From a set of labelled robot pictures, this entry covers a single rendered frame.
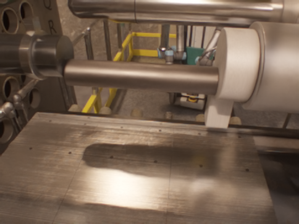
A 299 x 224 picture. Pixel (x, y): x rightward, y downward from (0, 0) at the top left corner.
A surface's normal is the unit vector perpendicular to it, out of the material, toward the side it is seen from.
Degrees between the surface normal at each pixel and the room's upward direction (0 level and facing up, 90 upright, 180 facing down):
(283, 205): 0
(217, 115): 90
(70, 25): 90
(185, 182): 0
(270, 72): 70
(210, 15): 94
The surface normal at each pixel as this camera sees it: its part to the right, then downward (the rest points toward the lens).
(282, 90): -0.13, 0.55
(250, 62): -0.11, 0.08
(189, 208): 0.00, -0.81
